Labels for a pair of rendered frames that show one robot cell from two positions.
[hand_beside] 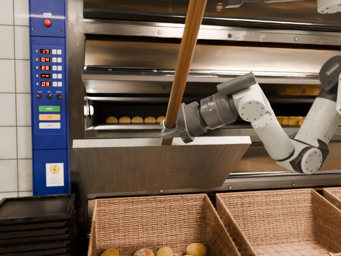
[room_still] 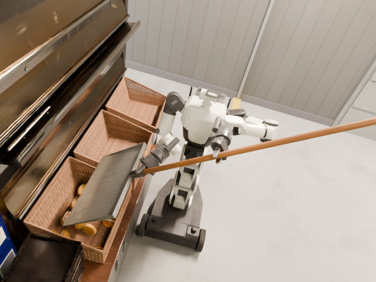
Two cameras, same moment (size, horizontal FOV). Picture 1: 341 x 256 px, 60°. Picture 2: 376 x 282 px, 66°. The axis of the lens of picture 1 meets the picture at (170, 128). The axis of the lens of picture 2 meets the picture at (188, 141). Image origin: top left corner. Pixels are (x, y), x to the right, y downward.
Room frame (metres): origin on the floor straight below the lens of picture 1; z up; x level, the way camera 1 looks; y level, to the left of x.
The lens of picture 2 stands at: (0.46, 1.00, 2.44)
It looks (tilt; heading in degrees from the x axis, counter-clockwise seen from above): 41 degrees down; 280
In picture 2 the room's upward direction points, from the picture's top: 14 degrees clockwise
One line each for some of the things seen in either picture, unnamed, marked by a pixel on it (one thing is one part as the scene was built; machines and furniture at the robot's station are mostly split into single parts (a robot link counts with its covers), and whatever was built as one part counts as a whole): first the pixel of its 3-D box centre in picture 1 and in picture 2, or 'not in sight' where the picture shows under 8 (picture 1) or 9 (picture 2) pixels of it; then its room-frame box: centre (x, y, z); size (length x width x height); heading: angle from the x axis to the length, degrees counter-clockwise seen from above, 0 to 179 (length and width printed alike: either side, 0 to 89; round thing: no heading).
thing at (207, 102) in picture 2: not in sight; (207, 97); (0.69, -0.53, 1.47); 0.10 x 0.07 x 0.09; 6
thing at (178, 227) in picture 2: not in sight; (179, 204); (0.70, -0.64, 0.19); 0.64 x 0.52 x 0.33; 100
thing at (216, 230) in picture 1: (159, 244); (85, 206); (1.20, 0.05, 0.72); 0.56 x 0.49 x 0.28; 100
